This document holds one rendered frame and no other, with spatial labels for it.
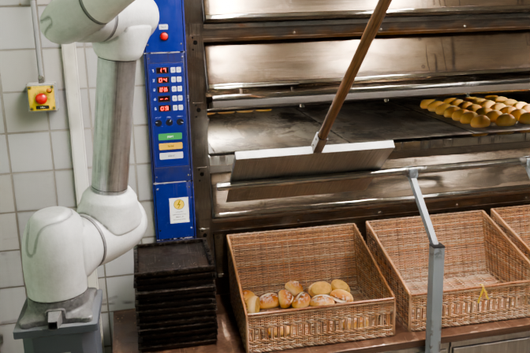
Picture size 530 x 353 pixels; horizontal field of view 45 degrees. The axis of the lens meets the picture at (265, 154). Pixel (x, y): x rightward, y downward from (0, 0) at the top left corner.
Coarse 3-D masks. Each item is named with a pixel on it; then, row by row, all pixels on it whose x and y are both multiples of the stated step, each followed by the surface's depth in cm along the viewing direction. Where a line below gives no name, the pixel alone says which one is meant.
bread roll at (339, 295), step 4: (332, 292) 257; (336, 292) 256; (340, 292) 255; (344, 292) 255; (348, 292) 255; (332, 296) 256; (336, 296) 254; (340, 296) 254; (344, 296) 254; (348, 296) 254; (352, 296) 255; (336, 300) 254; (340, 300) 254; (344, 300) 253; (348, 300) 253; (352, 300) 254
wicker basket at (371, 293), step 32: (352, 224) 273; (256, 256) 266; (288, 256) 268; (320, 256) 270; (352, 256) 273; (256, 288) 265; (352, 288) 272; (384, 288) 241; (256, 320) 224; (288, 320) 226; (320, 320) 229; (352, 320) 231; (384, 320) 244; (256, 352) 226
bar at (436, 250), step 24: (408, 168) 236; (432, 168) 238; (456, 168) 240; (480, 168) 242; (528, 168) 246; (432, 240) 223; (432, 264) 222; (432, 288) 223; (432, 312) 225; (432, 336) 228
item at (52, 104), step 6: (30, 84) 231; (36, 84) 231; (42, 84) 231; (48, 84) 232; (54, 84) 232; (30, 90) 230; (36, 90) 231; (42, 90) 231; (54, 90) 232; (30, 96) 231; (48, 96) 232; (54, 96) 233; (30, 102) 231; (36, 102) 232; (48, 102) 233; (54, 102) 233; (30, 108) 232; (36, 108) 232; (42, 108) 233; (48, 108) 233; (54, 108) 234
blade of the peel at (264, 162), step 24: (336, 144) 218; (360, 144) 219; (384, 144) 221; (240, 168) 216; (264, 168) 219; (288, 168) 222; (312, 168) 226; (336, 168) 229; (360, 168) 232; (240, 192) 235; (264, 192) 238; (288, 192) 242; (312, 192) 246; (336, 192) 250
